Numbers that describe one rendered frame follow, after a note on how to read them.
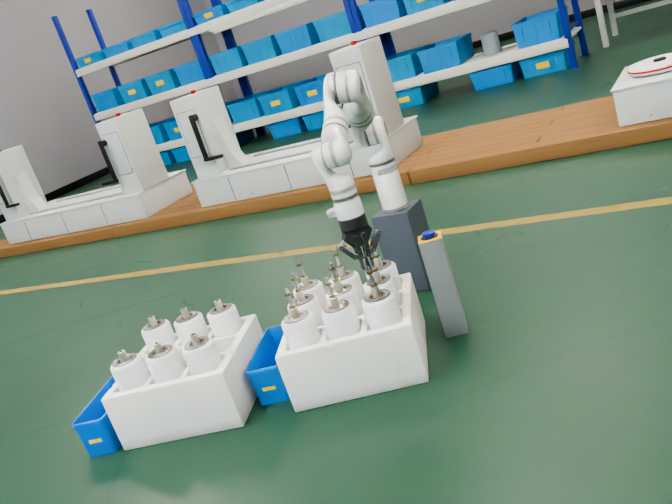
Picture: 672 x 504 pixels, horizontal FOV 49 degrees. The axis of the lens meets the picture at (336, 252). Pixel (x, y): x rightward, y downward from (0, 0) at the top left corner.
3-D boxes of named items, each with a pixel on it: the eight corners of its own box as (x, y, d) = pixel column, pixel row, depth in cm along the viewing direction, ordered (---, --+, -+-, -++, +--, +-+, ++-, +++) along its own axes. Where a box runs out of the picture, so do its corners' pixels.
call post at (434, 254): (444, 328, 228) (417, 237, 218) (467, 323, 226) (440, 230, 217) (446, 338, 221) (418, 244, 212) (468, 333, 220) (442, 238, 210)
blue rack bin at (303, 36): (304, 46, 760) (297, 26, 754) (335, 36, 740) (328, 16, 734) (280, 55, 719) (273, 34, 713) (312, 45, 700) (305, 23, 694)
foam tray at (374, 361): (311, 350, 243) (294, 301, 238) (425, 321, 236) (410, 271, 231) (295, 413, 207) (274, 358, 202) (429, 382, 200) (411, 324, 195)
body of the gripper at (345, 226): (340, 221, 189) (351, 254, 192) (369, 209, 191) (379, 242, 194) (331, 216, 196) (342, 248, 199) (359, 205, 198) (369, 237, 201)
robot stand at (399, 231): (408, 277, 278) (386, 204, 269) (442, 273, 270) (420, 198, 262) (394, 294, 266) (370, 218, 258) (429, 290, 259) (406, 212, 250)
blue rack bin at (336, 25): (340, 35, 739) (334, 14, 733) (373, 24, 720) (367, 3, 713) (318, 43, 698) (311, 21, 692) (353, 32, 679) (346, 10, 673)
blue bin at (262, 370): (278, 359, 245) (266, 328, 241) (308, 352, 242) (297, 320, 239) (257, 408, 217) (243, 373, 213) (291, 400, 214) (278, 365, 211)
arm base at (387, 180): (389, 205, 266) (375, 161, 261) (412, 201, 261) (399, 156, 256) (379, 214, 258) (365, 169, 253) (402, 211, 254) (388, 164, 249)
